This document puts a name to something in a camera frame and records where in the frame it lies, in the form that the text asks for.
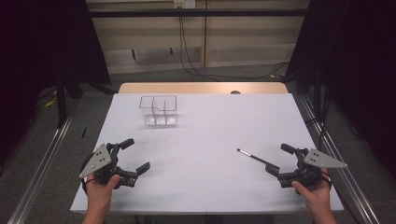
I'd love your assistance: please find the clear acrylic organizer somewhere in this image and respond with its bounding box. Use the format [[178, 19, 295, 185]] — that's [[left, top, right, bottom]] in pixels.
[[138, 94, 179, 127]]

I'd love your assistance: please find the black makeup brush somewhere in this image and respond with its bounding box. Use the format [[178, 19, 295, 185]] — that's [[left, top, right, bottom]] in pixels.
[[236, 147, 276, 168]]

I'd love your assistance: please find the person's right hand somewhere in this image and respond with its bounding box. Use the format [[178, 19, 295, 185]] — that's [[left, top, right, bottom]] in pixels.
[[290, 168, 332, 216]]

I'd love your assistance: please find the metal floor rail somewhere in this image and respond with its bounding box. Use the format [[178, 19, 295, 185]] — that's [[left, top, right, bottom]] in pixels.
[[298, 93, 381, 224], [7, 101, 80, 224]]

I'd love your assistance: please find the thin black cord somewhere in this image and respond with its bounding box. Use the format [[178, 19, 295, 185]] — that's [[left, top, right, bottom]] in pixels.
[[79, 153, 96, 196], [320, 172, 334, 191]]

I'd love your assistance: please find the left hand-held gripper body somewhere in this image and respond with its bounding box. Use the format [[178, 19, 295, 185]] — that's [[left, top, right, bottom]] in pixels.
[[78, 143, 138, 189]]

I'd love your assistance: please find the black metal stand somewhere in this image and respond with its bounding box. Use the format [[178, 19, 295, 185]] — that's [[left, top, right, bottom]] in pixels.
[[55, 76, 68, 129]]

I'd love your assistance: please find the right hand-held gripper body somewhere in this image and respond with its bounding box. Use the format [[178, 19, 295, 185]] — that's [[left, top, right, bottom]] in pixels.
[[277, 147, 348, 189]]

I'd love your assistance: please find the white power outlet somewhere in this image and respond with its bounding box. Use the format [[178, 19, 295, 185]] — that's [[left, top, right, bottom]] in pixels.
[[173, 0, 197, 9]]

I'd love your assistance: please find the black floor cable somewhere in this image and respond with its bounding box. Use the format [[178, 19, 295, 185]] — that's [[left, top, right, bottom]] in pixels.
[[178, 16, 290, 80]]

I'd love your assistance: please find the black curtain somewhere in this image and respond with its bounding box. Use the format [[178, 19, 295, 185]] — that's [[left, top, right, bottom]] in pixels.
[[285, 0, 396, 180], [0, 0, 112, 166]]

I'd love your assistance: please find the black frame bar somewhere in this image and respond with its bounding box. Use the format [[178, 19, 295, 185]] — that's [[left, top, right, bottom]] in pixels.
[[88, 8, 310, 19]]

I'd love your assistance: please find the person's left hand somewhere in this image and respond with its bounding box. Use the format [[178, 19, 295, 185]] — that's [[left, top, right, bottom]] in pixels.
[[86, 174, 121, 205]]

